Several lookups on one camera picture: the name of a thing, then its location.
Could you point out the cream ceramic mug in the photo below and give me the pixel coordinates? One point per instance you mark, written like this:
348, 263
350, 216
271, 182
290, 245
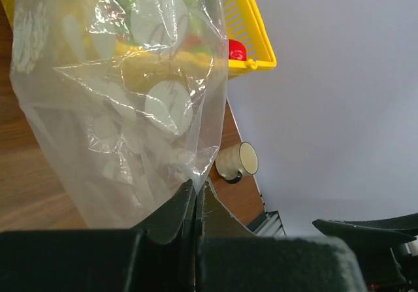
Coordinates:
237, 162

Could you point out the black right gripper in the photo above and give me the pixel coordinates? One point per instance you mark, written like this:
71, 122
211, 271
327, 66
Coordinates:
386, 249

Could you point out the red bell pepper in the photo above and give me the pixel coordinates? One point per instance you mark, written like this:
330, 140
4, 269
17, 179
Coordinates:
237, 50

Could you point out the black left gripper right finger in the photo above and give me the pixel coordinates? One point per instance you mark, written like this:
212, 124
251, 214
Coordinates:
229, 257

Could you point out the clear polka dot zip bag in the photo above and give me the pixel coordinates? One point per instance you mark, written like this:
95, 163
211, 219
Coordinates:
125, 97

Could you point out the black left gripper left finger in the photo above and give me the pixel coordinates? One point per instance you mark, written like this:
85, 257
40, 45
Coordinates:
154, 255

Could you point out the yellow plastic basket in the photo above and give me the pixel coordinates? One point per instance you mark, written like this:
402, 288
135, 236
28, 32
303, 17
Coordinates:
248, 34

